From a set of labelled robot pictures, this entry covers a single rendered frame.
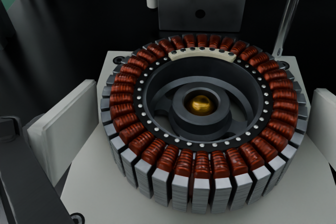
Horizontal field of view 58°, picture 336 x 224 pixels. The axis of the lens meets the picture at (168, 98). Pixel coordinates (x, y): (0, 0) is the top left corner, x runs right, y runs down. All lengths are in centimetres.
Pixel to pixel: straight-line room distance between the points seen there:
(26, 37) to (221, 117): 21
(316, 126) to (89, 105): 13
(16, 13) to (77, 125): 21
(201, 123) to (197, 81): 3
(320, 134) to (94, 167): 13
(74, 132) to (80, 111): 1
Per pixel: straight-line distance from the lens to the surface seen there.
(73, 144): 16
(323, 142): 18
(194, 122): 16
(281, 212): 18
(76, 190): 18
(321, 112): 18
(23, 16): 35
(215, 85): 18
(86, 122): 18
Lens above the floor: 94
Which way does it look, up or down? 48 degrees down
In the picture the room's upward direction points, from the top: 2 degrees counter-clockwise
